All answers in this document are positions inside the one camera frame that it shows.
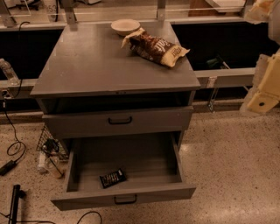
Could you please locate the black drawer handle upper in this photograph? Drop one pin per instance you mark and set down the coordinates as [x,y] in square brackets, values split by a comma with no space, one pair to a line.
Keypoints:
[121,121]

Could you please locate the closed grey upper drawer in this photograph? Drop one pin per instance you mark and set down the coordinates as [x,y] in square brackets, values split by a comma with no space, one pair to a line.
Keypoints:
[95,124]

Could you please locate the black stand pole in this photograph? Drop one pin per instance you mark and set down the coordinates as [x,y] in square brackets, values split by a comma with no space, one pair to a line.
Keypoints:
[17,194]

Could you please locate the dark rxbar chocolate bar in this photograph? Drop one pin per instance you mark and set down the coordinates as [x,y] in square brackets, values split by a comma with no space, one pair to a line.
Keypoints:
[112,178]

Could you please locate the black drawer handle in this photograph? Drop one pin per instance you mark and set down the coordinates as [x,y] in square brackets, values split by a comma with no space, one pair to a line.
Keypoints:
[125,200]
[121,121]

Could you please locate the white ceramic bowl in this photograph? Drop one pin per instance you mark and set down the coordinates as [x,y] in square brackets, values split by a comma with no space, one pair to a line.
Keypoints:
[124,27]

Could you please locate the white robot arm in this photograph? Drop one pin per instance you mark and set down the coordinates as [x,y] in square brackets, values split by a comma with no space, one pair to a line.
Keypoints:
[265,93]

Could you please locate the grey drawer cabinet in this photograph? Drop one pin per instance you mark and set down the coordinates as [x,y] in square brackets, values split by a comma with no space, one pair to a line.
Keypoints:
[89,71]

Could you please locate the wire mesh basket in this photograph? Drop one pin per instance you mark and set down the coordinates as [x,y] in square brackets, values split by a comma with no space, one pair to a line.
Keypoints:
[50,146]

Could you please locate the clear plastic bottle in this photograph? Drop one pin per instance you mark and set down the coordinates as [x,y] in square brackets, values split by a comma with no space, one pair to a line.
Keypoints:
[9,72]

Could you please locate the open grey lower drawer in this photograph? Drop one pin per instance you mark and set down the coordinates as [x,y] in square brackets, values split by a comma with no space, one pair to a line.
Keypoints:
[151,164]

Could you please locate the black drawer handle lower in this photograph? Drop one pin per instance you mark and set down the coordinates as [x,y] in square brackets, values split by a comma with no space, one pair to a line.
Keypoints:
[125,200]

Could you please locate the brown chip bag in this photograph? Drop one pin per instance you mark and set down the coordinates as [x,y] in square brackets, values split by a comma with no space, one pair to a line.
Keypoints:
[157,50]

